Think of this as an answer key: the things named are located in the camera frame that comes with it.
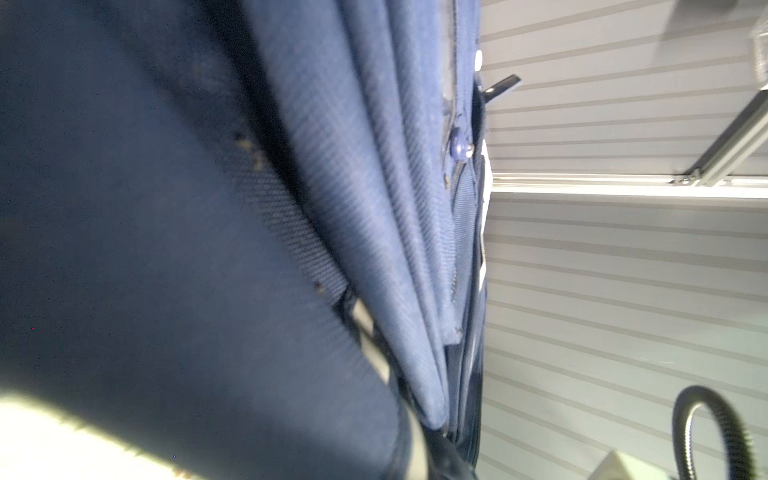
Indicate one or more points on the navy blue student backpack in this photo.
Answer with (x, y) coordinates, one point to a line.
(242, 239)

